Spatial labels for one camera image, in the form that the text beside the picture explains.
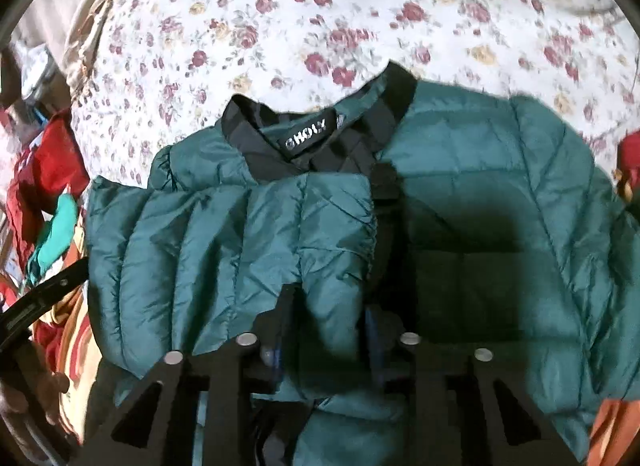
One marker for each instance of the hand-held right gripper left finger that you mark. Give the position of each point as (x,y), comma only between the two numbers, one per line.
(274,346)

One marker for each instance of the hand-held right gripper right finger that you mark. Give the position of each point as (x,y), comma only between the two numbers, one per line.
(373,341)

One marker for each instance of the green puffer jacket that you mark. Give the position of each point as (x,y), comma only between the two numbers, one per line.
(475,185)

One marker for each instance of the person's left hand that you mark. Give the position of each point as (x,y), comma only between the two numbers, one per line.
(42,381)

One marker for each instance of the striped orange cream blanket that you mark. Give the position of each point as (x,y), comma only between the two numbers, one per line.
(75,346)

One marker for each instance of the teal cloth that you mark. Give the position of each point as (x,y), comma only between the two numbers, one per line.
(57,231)

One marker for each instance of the red cloth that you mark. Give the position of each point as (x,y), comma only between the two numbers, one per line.
(50,160)

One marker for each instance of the brown patterned bed trim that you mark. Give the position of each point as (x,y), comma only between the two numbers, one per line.
(90,15)

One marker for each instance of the floral bedsheet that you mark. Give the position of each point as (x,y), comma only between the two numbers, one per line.
(350,10)

